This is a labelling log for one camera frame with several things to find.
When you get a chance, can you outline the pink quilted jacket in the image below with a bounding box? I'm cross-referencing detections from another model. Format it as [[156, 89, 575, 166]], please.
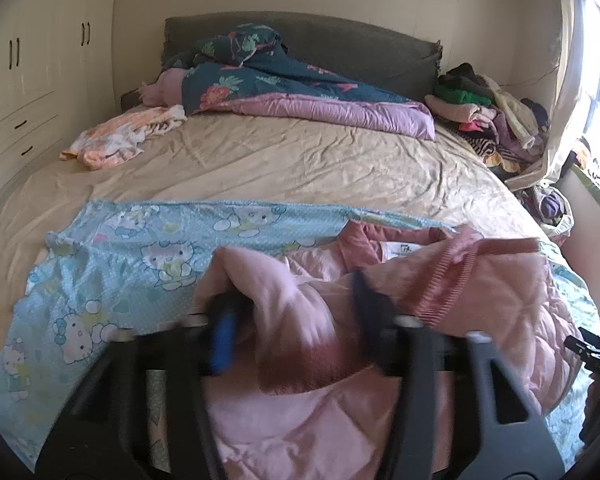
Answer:
[[145, 220, 600, 480]]

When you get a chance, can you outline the pile of clothes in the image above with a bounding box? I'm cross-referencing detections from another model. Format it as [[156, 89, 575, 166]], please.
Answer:
[[425, 62, 553, 168]]

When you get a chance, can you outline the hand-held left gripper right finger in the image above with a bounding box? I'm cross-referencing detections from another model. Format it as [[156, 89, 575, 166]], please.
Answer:
[[350, 270, 566, 480]]

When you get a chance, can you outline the bed with beige sheet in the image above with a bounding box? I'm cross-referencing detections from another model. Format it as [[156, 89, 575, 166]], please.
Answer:
[[0, 105, 600, 461]]

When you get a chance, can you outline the cream wardrobe with drawers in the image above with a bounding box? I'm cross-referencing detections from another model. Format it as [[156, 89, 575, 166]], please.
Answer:
[[0, 0, 121, 201]]

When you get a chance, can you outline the blue cartoon print blanket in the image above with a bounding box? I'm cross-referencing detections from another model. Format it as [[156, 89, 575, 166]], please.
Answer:
[[0, 199, 600, 466]]

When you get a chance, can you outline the grey headboard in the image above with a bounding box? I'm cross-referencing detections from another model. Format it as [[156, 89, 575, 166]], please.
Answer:
[[162, 12, 443, 106]]

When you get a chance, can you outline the white curtain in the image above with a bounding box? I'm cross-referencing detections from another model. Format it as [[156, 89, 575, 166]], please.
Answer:
[[510, 0, 596, 191]]

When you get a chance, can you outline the orange and white cloth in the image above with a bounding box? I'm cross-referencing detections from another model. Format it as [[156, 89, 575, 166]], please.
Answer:
[[60, 105, 187, 170]]

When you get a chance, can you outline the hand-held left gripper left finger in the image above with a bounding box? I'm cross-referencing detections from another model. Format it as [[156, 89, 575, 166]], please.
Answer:
[[37, 295, 246, 480]]

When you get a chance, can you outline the dark floral quilt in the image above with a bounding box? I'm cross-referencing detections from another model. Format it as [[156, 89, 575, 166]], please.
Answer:
[[157, 22, 436, 141]]

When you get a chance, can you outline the bag of clothes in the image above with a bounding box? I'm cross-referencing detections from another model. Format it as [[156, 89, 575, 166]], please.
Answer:
[[515, 185, 576, 236]]

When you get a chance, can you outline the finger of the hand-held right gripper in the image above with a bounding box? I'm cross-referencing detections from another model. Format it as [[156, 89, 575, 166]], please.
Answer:
[[564, 329, 600, 376]]

